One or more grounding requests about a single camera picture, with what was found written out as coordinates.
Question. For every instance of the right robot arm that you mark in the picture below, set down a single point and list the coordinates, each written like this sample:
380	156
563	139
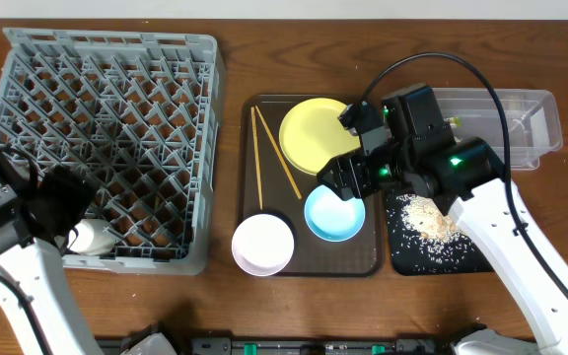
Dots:
407	146

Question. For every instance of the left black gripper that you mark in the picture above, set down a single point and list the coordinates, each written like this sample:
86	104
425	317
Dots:
60	200

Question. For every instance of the white paper cup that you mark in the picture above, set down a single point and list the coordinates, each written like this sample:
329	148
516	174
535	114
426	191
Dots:
91	237

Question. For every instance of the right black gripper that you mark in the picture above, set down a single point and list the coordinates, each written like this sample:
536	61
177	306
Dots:
345	175

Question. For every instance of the dark brown serving tray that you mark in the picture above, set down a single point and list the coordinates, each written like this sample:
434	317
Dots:
290	224

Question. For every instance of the rice food scraps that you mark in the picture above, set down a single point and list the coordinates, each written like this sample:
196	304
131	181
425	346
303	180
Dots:
427	222

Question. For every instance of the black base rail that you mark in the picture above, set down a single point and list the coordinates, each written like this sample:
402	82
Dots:
155	339

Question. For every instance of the light blue round bowl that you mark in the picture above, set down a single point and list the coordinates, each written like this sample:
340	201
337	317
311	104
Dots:
331	218

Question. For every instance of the wooden chopstick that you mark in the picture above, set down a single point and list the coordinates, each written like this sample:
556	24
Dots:
256	156
278	153

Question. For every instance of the grey plastic dish rack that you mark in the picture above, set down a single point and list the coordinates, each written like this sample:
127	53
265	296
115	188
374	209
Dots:
138	114

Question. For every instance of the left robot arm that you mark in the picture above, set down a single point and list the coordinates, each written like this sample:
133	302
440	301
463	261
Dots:
34	293

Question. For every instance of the pink round bowl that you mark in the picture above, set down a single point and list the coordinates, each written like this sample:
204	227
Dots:
262	245

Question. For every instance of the clear plastic waste bin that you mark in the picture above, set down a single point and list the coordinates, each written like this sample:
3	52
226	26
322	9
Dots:
532	120

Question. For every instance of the black waste tray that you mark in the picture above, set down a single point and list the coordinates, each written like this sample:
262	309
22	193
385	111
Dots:
412	251

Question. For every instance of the green orange snack wrapper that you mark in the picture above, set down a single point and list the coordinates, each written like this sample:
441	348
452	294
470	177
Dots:
454	122

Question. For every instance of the yellow round plate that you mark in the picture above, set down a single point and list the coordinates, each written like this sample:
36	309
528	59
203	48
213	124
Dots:
311	134

